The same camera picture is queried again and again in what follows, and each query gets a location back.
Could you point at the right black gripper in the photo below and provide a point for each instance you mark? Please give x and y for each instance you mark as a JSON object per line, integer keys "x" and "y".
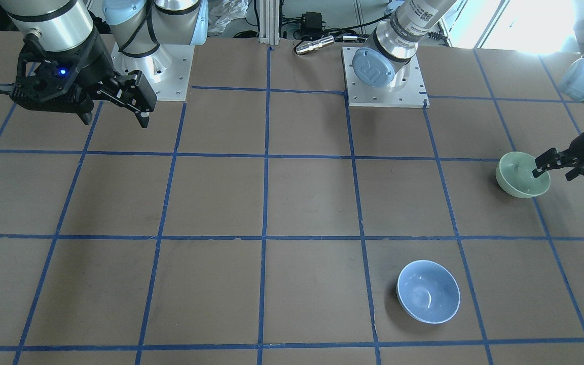
{"x": 93, "y": 62}

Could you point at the green ceramic bowl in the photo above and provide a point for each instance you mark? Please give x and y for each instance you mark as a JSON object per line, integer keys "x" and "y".
{"x": 514, "y": 175}

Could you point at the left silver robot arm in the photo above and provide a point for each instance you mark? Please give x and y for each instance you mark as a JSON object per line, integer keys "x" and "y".
{"x": 526, "y": 25}

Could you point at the blue ceramic bowl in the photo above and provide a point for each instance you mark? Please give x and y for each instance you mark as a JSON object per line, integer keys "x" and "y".
{"x": 428, "y": 292}

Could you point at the silver cylinder connector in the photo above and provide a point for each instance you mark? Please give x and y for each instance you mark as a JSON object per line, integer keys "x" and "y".
{"x": 304, "y": 47}

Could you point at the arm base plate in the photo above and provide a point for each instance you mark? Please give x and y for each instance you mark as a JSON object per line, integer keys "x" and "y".
{"x": 167, "y": 70}
{"x": 374, "y": 81}

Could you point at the aluminium frame post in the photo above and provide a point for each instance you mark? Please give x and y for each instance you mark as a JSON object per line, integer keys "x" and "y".
{"x": 269, "y": 22}

